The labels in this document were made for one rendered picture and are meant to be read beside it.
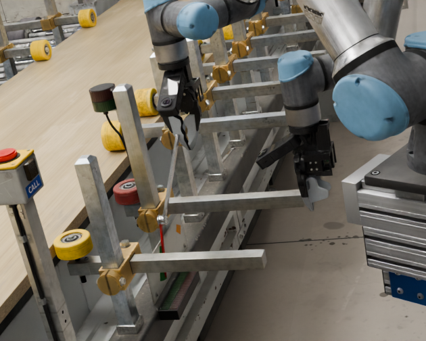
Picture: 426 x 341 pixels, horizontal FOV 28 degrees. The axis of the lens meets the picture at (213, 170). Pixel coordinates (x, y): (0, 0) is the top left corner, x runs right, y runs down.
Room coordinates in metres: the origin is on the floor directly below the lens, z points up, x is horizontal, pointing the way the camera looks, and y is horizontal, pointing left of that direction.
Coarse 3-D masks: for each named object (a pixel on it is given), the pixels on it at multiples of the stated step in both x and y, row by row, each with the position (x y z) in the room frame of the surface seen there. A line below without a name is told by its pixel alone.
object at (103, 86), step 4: (100, 84) 1.85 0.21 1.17; (104, 84) 1.84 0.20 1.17; (108, 84) 1.83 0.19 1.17; (112, 84) 1.83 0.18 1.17; (92, 88) 1.83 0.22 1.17; (96, 88) 1.82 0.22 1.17; (100, 88) 1.82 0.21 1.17; (104, 88) 1.81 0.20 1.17; (108, 88) 1.80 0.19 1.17; (108, 100) 1.80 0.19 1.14; (104, 112) 1.82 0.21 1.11; (108, 112) 1.82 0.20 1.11; (116, 112) 1.80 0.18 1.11; (108, 116) 1.82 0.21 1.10; (108, 120) 1.82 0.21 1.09; (112, 124) 1.82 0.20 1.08; (112, 128) 1.82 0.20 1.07; (116, 132) 1.82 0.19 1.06; (120, 136) 1.81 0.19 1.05; (124, 144) 1.81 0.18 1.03; (132, 172) 1.81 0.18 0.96
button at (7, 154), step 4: (8, 148) 1.34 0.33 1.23; (12, 148) 1.34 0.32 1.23; (0, 152) 1.33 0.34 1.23; (4, 152) 1.33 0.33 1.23; (8, 152) 1.32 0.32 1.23; (12, 152) 1.32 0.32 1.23; (16, 152) 1.32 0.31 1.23; (0, 156) 1.31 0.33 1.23; (4, 156) 1.31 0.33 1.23; (8, 156) 1.31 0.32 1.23; (12, 156) 1.31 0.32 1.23; (0, 160) 1.31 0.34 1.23; (4, 160) 1.31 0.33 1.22
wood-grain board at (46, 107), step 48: (96, 48) 3.36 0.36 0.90; (144, 48) 3.19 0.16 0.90; (0, 96) 2.93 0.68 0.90; (48, 96) 2.80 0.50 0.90; (0, 144) 2.39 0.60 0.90; (48, 144) 2.30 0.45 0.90; (96, 144) 2.22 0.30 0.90; (48, 192) 1.94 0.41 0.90; (0, 240) 1.72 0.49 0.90; (48, 240) 1.67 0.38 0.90; (0, 288) 1.49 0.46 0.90
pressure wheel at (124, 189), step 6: (126, 180) 1.90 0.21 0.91; (132, 180) 1.89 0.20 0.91; (114, 186) 1.88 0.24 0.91; (120, 186) 1.87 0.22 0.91; (126, 186) 1.86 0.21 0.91; (132, 186) 1.86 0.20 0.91; (114, 192) 1.85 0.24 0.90; (120, 192) 1.83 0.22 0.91; (126, 192) 1.83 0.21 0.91; (132, 192) 1.83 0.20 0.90; (120, 198) 1.83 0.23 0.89; (126, 198) 1.83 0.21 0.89; (132, 198) 1.83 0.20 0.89; (138, 198) 1.83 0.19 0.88; (120, 204) 1.84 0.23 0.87; (126, 204) 1.83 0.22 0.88; (132, 204) 1.85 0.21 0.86
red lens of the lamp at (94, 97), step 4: (112, 88) 1.81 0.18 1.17; (92, 92) 1.80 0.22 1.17; (96, 92) 1.80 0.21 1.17; (100, 92) 1.79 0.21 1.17; (104, 92) 1.79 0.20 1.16; (108, 92) 1.80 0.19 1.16; (92, 96) 1.80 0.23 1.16; (96, 96) 1.80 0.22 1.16; (100, 96) 1.79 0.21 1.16; (104, 96) 1.79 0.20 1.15; (108, 96) 1.80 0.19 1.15; (112, 96) 1.80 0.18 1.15; (92, 100) 1.81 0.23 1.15; (96, 100) 1.80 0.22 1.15; (100, 100) 1.79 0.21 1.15; (104, 100) 1.79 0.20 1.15
